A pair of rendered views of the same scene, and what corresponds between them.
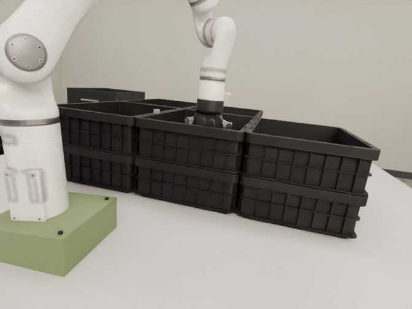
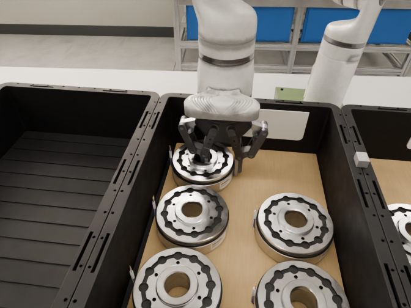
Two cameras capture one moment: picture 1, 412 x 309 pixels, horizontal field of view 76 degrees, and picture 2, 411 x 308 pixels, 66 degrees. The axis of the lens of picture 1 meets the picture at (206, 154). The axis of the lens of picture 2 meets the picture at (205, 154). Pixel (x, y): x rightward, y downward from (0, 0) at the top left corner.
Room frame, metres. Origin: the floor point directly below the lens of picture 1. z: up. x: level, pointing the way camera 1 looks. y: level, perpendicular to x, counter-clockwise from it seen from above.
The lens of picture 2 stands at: (1.13, -0.07, 1.22)
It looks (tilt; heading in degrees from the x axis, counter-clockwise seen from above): 42 degrees down; 173
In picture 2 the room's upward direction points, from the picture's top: straight up
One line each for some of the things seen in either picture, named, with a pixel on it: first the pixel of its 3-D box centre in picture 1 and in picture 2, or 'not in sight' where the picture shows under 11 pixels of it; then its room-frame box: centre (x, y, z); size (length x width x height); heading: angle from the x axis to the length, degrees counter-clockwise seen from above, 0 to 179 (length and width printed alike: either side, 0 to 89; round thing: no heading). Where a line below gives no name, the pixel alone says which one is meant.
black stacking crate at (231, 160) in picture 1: (204, 136); (240, 213); (0.86, 0.01, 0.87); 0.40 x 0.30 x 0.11; 166
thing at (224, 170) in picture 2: not in sight; (202, 159); (0.74, -0.03, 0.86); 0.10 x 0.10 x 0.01
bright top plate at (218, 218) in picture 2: not in sight; (192, 212); (0.85, -0.05, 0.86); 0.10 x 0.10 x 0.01
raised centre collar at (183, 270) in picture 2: not in sight; (177, 285); (0.95, -0.08, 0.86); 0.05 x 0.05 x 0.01
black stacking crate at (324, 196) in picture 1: (292, 183); not in sight; (0.79, -0.28, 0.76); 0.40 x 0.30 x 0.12; 166
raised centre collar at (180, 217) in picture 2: not in sight; (192, 209); (0.85, -0.05, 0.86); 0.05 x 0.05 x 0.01
